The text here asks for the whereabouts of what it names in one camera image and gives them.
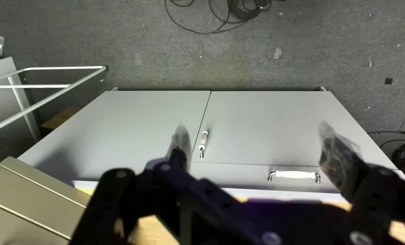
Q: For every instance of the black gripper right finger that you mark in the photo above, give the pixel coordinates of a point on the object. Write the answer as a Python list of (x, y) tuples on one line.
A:
[(339, 157)]

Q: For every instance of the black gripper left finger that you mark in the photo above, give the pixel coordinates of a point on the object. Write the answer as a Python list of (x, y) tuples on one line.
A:
[(180, 147)]

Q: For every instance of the grey cabinet with wooden top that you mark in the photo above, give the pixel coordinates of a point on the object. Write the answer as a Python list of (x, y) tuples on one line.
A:
[(134, 131)]

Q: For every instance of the beige metal file cabinet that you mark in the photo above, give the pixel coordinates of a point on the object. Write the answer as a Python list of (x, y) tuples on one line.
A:
[(24, 204)]

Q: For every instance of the white metal railing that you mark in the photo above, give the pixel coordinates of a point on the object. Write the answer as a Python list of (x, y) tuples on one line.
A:
[(65, 68)]

